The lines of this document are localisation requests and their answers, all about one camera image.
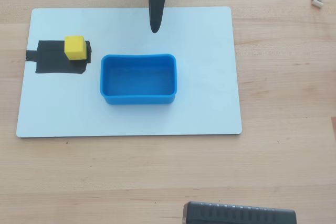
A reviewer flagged yellow cube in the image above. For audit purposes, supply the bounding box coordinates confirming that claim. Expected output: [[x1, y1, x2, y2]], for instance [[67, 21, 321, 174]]
[[64, 35, 88, 61]]

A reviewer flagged blue rectangular bin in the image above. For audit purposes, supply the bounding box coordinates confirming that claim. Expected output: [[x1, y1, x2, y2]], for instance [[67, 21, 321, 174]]
[[99, 54, 177, 106]]

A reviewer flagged white rectangular board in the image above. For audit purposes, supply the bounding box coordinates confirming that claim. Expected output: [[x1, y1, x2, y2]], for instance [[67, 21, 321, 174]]
[[16, 6, 243, 138]]

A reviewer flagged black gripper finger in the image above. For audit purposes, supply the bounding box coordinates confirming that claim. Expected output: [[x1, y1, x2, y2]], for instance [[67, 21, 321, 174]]
[[148, 0, 169, 34]]

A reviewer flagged black tape patch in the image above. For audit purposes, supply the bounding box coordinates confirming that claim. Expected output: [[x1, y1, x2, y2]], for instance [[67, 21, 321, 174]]
[[35, 40, 92, 75]]

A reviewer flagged black ribbed device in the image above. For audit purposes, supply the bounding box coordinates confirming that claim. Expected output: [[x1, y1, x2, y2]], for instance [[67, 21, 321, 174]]
[[183, 201, 298, 224]]

